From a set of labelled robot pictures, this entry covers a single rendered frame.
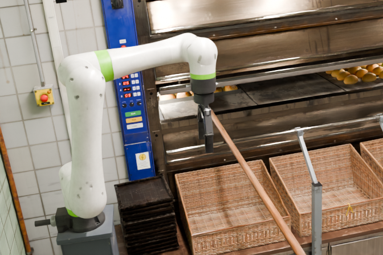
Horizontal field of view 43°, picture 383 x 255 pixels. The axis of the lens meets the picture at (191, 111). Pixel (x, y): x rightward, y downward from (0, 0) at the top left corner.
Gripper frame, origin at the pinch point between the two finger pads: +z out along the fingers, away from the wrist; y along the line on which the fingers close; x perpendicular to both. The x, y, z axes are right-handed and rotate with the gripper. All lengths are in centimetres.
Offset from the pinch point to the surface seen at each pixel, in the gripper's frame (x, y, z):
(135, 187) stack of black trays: -27, -78, 55
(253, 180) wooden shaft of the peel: 22.2, -12.1, 24.5
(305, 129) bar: 65, -62, 24
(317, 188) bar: 63, -40, 48
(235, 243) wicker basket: 23, -50, 81
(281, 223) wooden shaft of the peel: 22.8, 21.0, 25.7
